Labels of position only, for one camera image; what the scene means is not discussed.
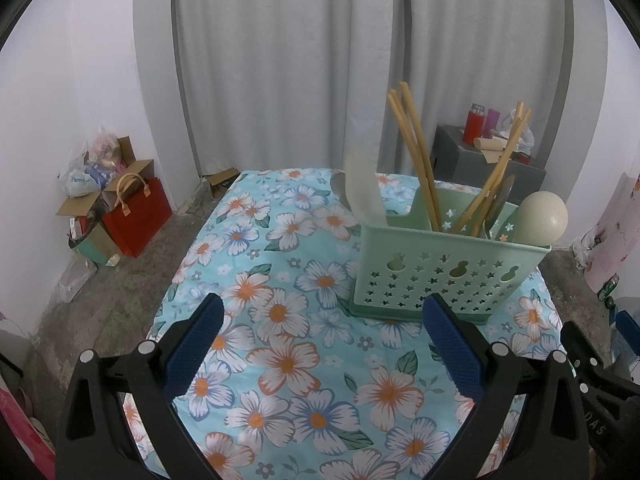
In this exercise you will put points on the small cardboard box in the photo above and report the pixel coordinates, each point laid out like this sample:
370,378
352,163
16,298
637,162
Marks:
220,182

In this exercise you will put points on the pale plastic spatula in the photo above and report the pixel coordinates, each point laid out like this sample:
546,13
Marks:
365,185

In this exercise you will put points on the red gift bag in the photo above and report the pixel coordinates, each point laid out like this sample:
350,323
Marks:
137,220

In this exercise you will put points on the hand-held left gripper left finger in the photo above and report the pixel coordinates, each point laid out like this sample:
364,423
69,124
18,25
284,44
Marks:
195,345

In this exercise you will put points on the purple cup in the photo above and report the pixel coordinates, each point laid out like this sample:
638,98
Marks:
492,120

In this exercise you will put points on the green plastic utensil holder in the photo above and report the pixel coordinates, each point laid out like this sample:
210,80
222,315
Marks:
410,260

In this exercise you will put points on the teal gift bag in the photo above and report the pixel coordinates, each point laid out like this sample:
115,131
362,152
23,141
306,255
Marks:
97,247

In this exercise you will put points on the bundle of wooden chopsticks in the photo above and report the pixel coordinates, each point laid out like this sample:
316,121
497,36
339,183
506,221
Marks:
424,175

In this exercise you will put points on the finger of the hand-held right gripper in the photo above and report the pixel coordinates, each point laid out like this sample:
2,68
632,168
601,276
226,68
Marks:
629,330
582,347

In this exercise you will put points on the crumpled white bag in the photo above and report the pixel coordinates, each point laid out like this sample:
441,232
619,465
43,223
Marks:
585,247

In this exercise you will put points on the beige plastic rice spoon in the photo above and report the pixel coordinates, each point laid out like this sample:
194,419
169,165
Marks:
540,217

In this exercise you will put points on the brown paper roll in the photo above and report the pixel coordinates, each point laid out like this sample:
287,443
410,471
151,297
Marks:
490,147

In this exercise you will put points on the grey metal spoon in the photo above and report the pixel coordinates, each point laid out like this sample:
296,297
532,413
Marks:
505,192

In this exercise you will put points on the grey cabinet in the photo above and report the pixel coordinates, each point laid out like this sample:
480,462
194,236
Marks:
450,157

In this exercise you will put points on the red bottle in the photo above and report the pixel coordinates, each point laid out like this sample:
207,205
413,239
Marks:
472,127

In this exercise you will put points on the blue floral cloth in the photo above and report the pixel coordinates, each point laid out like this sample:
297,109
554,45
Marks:
300,360

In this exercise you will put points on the clear plastic bag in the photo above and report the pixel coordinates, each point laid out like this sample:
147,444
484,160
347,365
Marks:
75,280

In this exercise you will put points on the open cardboard box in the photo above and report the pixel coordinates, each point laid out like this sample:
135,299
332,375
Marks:
127,150

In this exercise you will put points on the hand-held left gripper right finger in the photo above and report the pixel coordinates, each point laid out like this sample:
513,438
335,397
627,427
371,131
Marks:
452,347

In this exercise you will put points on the grey curtain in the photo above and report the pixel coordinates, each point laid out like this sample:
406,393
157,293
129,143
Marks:
475,35
280,60

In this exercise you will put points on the white plastic bag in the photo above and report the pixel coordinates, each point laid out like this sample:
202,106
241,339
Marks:
507,120

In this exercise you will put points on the pink rolled mat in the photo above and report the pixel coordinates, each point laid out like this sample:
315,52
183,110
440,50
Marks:
620,230

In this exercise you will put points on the clear bag of packets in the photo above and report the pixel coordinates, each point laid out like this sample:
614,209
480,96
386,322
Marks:
80,180

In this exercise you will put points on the green can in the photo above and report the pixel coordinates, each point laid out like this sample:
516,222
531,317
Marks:
608,287

